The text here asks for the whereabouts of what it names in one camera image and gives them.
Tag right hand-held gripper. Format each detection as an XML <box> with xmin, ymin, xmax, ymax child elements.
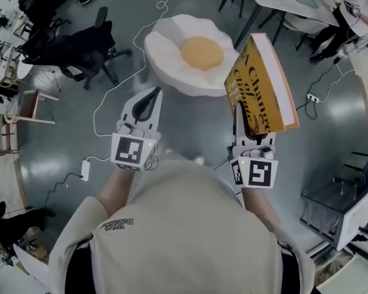
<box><xmin>226</xmin><ymin>100</ymin><xmax>279</xmax><ymax>190</ymax></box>

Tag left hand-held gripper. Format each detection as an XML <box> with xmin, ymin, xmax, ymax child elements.
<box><xmin>110</xmin><ymin>87</ymin><xmax>164</xmax><ymax>173</ymax></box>

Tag yellow book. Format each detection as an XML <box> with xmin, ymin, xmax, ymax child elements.
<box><xmin>223</xmin><ymin>32</ymin><xmax>300</xmax><ymax>136</ymax></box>

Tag white egg-shaped seat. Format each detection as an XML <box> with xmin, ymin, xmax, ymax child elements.
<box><xmin>144</xmin><ymin>14</ymin><xmax>240</xmax><ymax>98</ymax></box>

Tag person's right forearm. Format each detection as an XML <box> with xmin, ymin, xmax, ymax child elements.
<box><xmin>240</xmin><ymin>184</ymin><xmax>282</xmax><ymax>231</ymax></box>

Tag person's left forearm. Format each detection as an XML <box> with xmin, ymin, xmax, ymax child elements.
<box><xmin>97</xmin><ymin>163</ymin><xmax>136</xmax><ymax>209</ymax></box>

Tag person's right hand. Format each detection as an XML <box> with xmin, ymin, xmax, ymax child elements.
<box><xmin>237</xmin><ymin>145</ymin><xmax>275</xmax><ymax>160</ymax></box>

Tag person's left hand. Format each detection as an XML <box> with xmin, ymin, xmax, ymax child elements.
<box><xmin>115</xmin><ymin>119</ymin><xmax>156</xmax><ymax>140</ymax></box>

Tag white power adapter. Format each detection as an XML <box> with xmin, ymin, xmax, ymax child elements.
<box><xmin>80</xmin><ymin>160</ymin><xmax>91</xmax><ymax>183</ymax></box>

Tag small wooden stool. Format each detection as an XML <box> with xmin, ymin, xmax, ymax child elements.
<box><xmin>17</xmin><ymin>89</ymin><xmax>56</xmax><ymax>126</ymax></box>

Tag white cabinet with glass top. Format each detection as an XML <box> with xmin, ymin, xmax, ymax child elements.
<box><xmin>299</xmin><ymin>181</ymin><xmax>368</xmax><ymax>252</ymax></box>

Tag person's beige shirt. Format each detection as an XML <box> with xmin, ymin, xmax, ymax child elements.
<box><xmin>47</xmin><ymin>154</ymin><xmax>317</xmax><ymax>294</ymax></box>

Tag wooden shelf unit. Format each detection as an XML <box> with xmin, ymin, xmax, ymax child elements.
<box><xmin>0</xmin><ymin>113</ymin><xmax>20</xmax><ymax>157</ymax></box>

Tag black power strip cable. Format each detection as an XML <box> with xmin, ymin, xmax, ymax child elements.
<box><xmin>295</xmin><ymin>101</ymin><xmax>318</xmax><ymax>121</ymax></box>

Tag long white cable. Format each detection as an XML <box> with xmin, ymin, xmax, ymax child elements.
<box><xmin>93</xmin><ymin>0</ymin><xmax>174</xmax><ymax>137</ymax></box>

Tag black adapter cable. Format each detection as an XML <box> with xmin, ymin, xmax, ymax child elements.
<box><xmin>44</xmin><ymin>172</ymin><xmax>83</xmax><ymax>209</ymax></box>

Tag round white wire-base table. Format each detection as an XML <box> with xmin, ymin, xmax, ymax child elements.
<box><xmin>15</xmin><ymin>62</ymin><xmax>66</xmax><ymax>92</ymax></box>

